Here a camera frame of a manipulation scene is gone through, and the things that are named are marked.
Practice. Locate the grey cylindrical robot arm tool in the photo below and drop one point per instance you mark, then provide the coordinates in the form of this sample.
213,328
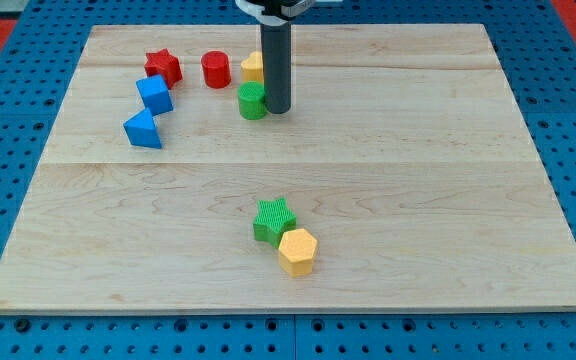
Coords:
276,54

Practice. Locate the yellow hexagon block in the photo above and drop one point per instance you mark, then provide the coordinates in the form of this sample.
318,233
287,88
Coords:
297,251

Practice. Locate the green star block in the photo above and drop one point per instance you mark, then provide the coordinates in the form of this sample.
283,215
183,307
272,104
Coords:
273,219

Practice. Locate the green cylinder block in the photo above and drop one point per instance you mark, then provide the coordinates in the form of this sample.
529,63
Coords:
251,100

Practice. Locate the wooden board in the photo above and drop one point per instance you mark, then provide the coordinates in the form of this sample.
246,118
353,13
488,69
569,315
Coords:
404,154

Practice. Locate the yellow heart block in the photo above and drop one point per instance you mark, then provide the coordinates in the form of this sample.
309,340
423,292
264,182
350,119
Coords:
252,67

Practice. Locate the red cylinder block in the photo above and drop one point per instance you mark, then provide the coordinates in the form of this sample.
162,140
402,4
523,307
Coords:
216,69

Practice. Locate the blue triangle block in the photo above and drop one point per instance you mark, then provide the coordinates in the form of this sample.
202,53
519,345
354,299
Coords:
141,130

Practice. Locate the blue cube block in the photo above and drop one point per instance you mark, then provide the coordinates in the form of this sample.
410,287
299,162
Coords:
155,94

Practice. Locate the red star block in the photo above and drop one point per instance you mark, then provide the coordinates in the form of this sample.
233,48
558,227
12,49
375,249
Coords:
165,64

